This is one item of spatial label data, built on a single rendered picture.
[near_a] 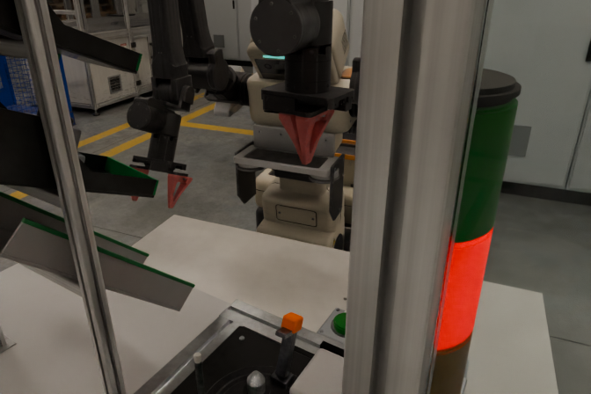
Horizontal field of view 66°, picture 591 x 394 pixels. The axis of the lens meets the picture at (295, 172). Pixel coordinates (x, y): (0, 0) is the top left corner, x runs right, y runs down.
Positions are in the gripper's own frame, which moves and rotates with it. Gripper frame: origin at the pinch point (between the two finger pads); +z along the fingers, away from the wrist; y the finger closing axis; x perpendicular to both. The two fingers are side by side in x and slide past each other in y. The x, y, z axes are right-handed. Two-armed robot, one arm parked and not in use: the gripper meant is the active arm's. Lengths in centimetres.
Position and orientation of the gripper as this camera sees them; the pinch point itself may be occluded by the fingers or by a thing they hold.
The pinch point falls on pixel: (306, 157)
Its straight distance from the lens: 59.9
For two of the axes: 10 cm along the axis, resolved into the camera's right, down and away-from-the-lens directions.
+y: 8.5, 2.0, -4.9
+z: 0.0, 9.2, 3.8
